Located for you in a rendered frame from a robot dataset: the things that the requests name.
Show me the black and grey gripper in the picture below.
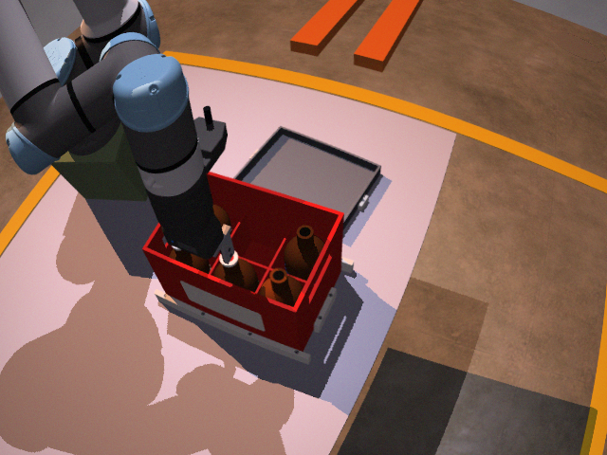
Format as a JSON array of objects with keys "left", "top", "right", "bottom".
[{"left": 138, "top": 106, "right": 235, "bottom": 264}]

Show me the red crate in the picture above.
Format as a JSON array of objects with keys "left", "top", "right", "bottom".
[{"left": 156, "top": 174, "right": 344, "bottom": 352}]

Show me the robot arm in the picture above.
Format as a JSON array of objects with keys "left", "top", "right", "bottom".
[{"left": 0, "top": 0, "right": 198, "bottom": 174}]

